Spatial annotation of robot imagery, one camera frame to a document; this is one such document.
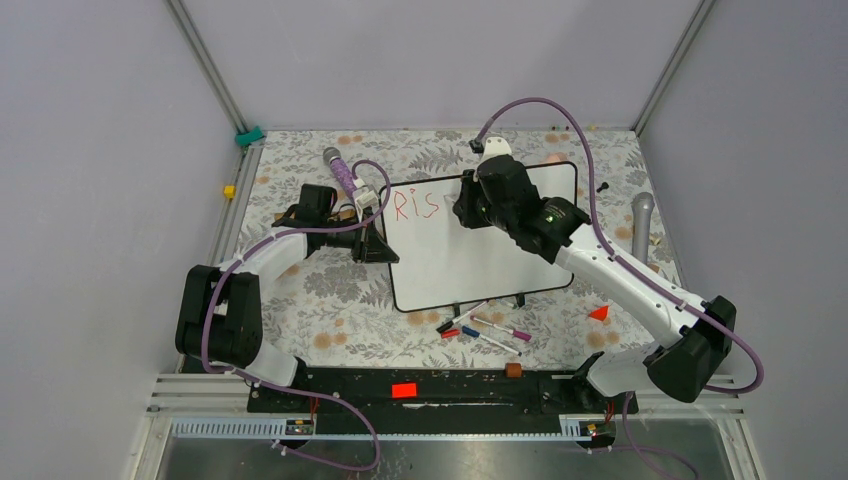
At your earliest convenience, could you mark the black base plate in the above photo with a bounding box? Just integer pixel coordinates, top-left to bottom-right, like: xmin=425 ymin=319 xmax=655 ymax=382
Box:
xmin=246 ymin=367 xmax=638 ymax=426

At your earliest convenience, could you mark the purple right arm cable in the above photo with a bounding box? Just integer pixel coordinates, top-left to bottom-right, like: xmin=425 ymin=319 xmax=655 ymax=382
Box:
xmin=470 ymin=97 xmax=765 ymax=478

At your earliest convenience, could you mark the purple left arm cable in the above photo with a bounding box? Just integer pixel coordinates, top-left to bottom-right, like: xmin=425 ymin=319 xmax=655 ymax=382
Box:
xmin=200 ymin=157 xmax=392 ymax=473

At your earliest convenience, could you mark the white cable duct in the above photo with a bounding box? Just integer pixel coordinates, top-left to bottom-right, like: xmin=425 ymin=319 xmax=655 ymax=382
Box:
xmin=172 ymin=411 xmax=614 ymax=441

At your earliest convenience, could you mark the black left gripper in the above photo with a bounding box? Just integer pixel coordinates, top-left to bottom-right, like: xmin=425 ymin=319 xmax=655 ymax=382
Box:
xmin=321 ymin=210 xmax=399 ymax=264

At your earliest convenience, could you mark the white black-framed whiteboard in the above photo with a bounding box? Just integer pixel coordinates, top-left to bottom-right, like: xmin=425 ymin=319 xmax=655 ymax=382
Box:
xmin=382 ymin=175 xmax=574 ymax=313

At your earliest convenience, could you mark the red rectangular tape marker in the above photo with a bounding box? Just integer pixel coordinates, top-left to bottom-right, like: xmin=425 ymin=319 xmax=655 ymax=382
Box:
xmin=390 ymin=382 xmax=418 ymax=399

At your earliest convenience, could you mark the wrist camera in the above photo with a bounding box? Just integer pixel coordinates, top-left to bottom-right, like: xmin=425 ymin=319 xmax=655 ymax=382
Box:
xmin=469 ymin=136 xmax=513 ymax=162
xmin=352 ymin=185 xmax=381 ymax=217

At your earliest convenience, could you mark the purple toy microphone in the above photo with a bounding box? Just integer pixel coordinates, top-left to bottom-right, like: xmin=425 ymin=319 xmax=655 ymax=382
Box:
xmin=322 ymin=147 xmax=357 ymax=200

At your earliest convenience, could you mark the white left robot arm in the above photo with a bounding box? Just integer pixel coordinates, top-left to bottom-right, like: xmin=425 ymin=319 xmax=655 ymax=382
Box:
xmin=175 ymin=184 xmax=399 ymax=411

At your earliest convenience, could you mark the floral table mat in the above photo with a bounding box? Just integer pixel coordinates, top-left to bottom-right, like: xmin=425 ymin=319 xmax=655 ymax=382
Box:
xmin=237 ymin=130 xmax=650 ymax=370

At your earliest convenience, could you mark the pink whiteboard marker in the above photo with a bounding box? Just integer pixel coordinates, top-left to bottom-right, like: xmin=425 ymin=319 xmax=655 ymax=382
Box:
xmin=471 ymin=316 xmax=532 ymax=342

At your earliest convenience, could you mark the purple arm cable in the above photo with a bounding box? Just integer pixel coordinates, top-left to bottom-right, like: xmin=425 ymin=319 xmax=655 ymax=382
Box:
xmin=470 ymin=97 xmax=765 ymax=478
xmin=200 ymin=157 xmax=392 ymax=473

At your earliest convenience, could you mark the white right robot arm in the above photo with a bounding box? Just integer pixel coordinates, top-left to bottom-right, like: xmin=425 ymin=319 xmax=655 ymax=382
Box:
xmin=453 ymin=155 xmax=736 ymax=412

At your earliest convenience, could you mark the small brown block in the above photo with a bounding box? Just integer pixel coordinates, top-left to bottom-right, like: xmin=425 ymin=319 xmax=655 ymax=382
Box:
xmin=504 ymin=362 xmax=523 ymax=378

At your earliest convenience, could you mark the red triangular block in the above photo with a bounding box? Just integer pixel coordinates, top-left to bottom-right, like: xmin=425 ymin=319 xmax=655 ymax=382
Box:
xmin=588 ymin=305 xmax=610 ymax=322

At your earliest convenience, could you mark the blue whiteboard marker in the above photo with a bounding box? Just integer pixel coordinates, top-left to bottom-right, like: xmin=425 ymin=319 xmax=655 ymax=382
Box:
xmin=460 ymin=326 xmax=522 ymax=357

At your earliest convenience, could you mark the black whiteboard marker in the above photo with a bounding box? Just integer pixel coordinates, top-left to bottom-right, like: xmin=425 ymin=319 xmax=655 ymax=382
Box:
xmin=436 ymin=301 xmax=487 ymax=334

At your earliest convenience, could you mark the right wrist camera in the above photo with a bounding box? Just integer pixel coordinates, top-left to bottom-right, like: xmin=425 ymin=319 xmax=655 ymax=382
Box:
xmin=469 ymin=136 xmax=513 ymax=162

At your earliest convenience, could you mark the teal corner clip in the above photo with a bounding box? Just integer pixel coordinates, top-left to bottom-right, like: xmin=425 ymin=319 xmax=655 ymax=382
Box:
xmin=235 ymin=126 xmax=265 ymax=148

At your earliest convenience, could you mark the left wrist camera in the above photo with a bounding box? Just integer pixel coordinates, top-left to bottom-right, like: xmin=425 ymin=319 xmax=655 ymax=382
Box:
xmin=352 ymin=185 xmax=381 ymax=217

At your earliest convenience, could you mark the grey toy microphone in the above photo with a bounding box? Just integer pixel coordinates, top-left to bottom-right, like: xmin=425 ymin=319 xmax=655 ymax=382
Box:
xmin=631 ymin=192 xmax=655 ymax=264

